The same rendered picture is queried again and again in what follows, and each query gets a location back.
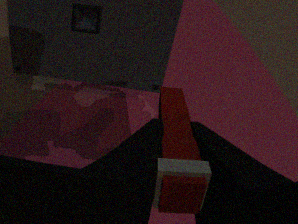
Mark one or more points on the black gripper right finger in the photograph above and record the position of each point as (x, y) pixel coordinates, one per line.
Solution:
(241, 190)

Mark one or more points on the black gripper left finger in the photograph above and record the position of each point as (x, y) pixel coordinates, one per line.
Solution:
(116, 189)

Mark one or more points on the dark grey sloped panel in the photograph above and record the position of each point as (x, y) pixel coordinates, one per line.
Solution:
(126, 43)

